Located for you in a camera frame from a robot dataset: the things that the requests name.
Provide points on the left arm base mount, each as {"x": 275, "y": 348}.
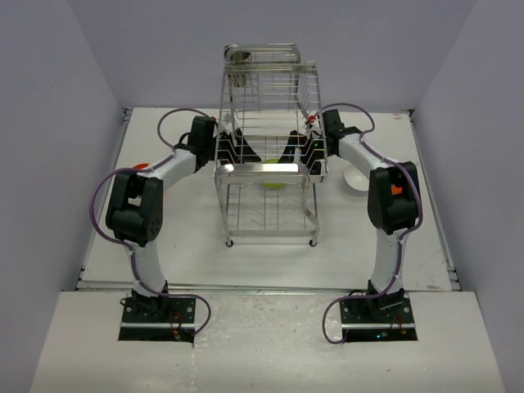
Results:
{"x": 160, "y": 319}

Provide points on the green ribbed bowl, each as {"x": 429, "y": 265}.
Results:
{"x": 273, "y": 182}

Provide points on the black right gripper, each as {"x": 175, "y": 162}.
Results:
{"x": 288, "y": 156}

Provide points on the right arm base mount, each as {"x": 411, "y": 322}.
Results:
{"x": 360, "y": 322}

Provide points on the metal wire dish rack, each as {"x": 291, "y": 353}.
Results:
{"x": 281, "y": 92}

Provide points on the white ribbed bowl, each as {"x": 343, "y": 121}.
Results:
{"x": 356, "y": 180}

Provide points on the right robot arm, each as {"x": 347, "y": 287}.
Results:
{"x": 394, "y": 203}

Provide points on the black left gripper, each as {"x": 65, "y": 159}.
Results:
{"x": 243, "y": 152}

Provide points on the perforated metal cutlery holder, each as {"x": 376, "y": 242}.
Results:
{"x": 237, "y": 63}

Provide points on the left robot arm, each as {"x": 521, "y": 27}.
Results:
{"x": 135, "y": 210}

